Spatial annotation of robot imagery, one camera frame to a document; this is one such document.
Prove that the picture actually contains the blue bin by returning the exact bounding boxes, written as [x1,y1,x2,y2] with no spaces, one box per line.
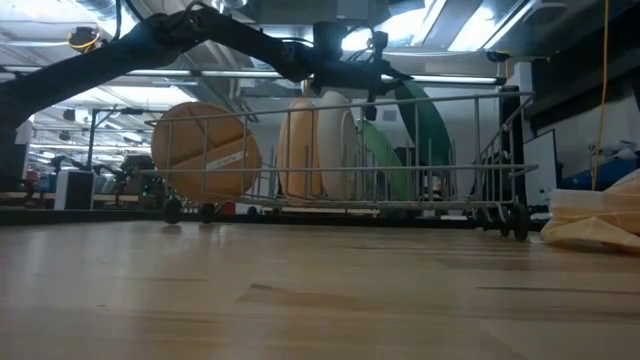
[559,156,640,192]

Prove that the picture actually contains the brown divided wooden plate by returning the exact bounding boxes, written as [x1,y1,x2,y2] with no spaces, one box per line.
[150,101,264,205]

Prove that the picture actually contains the yellow checked cloth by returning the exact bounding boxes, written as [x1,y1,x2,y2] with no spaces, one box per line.
[539,168,640,254]

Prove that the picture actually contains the dark green plate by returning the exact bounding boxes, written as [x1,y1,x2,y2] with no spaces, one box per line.
[393,79,454,169]

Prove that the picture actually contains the peach plastic plate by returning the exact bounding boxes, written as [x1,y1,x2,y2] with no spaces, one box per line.
[277,97,324,201]

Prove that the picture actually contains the yellow cable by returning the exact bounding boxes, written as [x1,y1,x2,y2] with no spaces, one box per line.
[591,0,612,191]

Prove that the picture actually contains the light green plate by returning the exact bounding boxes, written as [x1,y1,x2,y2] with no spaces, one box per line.
[355,118,412,201]

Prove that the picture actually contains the white box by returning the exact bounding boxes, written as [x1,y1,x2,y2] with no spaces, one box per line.
[53,168,97,211]

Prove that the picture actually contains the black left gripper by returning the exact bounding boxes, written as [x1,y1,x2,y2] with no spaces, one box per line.
[307,22,414,123]

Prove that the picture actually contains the white board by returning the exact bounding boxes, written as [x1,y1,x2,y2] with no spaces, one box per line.
[523,128,559,206]

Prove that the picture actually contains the grey wire dish rack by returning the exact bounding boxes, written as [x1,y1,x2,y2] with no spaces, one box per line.
[139,89,539,242]

